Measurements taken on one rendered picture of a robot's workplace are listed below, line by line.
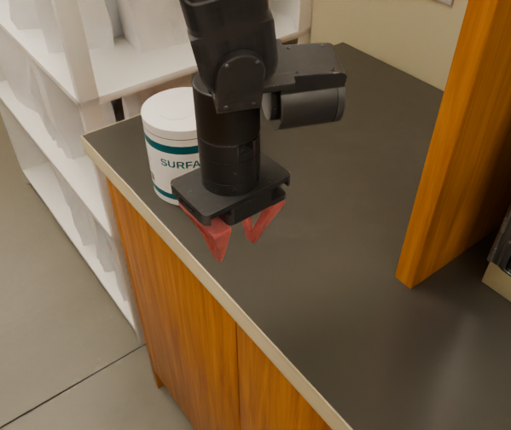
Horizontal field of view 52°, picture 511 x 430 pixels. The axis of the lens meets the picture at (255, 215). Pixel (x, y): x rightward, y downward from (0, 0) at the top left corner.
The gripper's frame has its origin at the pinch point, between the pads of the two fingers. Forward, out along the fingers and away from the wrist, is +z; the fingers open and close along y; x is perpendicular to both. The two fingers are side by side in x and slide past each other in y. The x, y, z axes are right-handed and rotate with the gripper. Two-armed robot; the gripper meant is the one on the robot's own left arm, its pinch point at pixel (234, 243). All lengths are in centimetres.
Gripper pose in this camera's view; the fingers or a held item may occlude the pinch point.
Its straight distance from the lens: 57.4
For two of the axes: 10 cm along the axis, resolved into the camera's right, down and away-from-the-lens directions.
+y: 8.0, -4.1, 4.4
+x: -6.1, -5.3, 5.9
